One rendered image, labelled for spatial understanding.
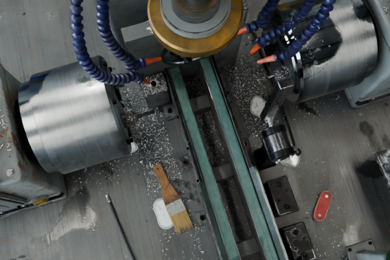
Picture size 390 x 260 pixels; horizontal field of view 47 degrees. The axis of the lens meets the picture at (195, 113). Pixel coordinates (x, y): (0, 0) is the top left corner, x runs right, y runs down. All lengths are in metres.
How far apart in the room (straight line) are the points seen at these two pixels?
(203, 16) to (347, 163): 0.74
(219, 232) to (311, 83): 0.44
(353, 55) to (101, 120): 0.58
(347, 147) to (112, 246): 0.73
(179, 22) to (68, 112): 0.33
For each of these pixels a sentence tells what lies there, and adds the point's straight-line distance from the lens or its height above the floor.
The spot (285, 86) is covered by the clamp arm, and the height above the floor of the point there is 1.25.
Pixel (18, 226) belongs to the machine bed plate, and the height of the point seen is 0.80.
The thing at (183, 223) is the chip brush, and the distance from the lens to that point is 1.29.
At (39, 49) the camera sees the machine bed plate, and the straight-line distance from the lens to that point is 1.49.
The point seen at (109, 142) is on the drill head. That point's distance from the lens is 1.03.
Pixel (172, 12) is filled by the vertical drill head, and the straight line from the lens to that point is 0.84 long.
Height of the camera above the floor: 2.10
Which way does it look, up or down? 74 degrees down
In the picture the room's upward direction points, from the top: straight up
